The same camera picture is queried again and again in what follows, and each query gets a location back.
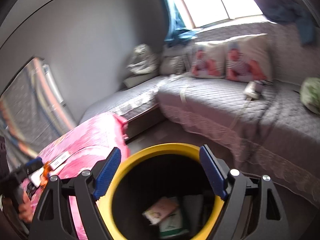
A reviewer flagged striped grey drape cloth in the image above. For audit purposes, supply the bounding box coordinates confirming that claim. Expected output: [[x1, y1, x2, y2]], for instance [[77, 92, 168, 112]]
[[1, 57, 76, 159]]

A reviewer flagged baby print pillow left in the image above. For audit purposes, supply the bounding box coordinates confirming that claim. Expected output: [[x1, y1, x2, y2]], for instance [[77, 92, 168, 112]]
[[189, 41, 226, 79]]

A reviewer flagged pink floral table cloth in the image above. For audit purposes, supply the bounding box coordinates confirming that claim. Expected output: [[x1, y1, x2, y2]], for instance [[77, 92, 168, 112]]
[[21, 112, 131, 240]]

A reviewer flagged yellow rimmed trash bin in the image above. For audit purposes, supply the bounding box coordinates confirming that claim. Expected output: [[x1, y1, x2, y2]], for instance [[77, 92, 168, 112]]
[[99, 143, 224, 239]]

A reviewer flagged left hand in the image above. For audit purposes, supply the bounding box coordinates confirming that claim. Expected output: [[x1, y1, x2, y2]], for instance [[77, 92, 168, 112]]
[[18, 192, 33, 224]]

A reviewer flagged yellow small box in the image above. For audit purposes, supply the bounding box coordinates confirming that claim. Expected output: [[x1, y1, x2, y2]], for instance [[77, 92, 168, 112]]
[[142, 197, 179, 225]]

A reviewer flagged green patterned cloth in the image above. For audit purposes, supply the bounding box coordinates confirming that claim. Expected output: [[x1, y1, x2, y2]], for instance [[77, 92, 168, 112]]
[[300, 77, 320, 115]]

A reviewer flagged purple curtain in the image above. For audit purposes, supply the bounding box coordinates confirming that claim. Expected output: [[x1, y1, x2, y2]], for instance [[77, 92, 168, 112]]
[[254, 0, 317, 46]]

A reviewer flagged white charging cable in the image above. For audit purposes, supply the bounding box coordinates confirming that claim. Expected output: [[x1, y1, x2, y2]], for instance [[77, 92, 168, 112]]
[[228, 97, 253, 133]]

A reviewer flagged grey cushion pile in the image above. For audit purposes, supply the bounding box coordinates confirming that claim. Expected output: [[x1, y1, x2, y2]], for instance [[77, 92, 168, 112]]
[[159, 45, 193, 75]]

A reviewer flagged green pink carton box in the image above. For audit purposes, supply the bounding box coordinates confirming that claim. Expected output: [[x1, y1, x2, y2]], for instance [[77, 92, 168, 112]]
[[159, 209, 189, 239]]

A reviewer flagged grey quilted sofa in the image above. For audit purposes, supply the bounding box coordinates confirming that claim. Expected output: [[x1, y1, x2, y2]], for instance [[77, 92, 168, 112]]
[[79, 21, 320, 208]]

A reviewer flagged window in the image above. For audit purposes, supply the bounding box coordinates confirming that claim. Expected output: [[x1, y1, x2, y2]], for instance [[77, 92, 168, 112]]
[[175, 0, 262, 29]]

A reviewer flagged baby print pillow right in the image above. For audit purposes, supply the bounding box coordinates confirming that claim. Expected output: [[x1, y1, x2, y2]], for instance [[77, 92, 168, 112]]
[[225, 33, 273, 82]]

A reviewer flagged grey bolster pillow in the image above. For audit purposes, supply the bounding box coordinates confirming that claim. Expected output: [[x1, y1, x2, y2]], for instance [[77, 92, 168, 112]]
[[123, 73, 158, 89]]

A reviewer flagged orange snack wrapper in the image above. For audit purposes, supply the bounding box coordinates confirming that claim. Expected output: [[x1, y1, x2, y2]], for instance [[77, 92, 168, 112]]
[[40, 162, 53, 189]]

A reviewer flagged blue curtain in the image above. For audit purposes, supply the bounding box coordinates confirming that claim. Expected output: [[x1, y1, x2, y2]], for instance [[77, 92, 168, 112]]
[[162, 0, 198, 47]]

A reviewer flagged silver plastic bag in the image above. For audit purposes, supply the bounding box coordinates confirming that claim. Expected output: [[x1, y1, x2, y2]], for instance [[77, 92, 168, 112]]
[[127, 43, 159, 75]]

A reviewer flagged baby print pillow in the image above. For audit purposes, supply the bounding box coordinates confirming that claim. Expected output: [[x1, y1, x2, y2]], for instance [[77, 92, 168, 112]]
[[225, 33, 273, 82], [189, 41, 226, 79]]

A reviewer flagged white charger device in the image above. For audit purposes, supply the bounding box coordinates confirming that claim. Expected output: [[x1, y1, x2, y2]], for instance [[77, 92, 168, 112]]
[[244, 80, 273, 100]]

